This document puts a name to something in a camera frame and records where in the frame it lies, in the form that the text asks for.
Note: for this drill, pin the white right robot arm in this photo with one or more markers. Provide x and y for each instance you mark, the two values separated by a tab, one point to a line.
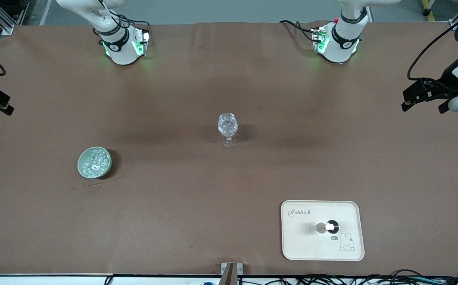
120	47

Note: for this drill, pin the clear stemmed wine glass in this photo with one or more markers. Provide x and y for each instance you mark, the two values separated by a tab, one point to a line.
228	124

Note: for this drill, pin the steel double jigger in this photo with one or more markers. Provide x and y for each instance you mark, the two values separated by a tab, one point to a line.
323	227

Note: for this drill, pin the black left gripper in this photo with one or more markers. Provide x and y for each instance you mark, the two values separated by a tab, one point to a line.
446	80

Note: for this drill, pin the cream rabbit print tray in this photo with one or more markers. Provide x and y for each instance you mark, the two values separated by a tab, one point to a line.
316	249

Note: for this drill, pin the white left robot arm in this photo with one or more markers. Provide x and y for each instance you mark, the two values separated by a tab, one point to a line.
343	39

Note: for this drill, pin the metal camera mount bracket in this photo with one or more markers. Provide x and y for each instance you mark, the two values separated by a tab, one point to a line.
239	270

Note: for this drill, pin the brown table cover mat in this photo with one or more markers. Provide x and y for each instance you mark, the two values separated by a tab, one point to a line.
173	198

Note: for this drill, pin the heap of clear ice cubes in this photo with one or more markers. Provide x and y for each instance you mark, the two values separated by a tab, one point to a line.
94	163

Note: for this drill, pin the pale green round bowl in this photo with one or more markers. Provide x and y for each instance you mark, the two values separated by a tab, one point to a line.
82	168

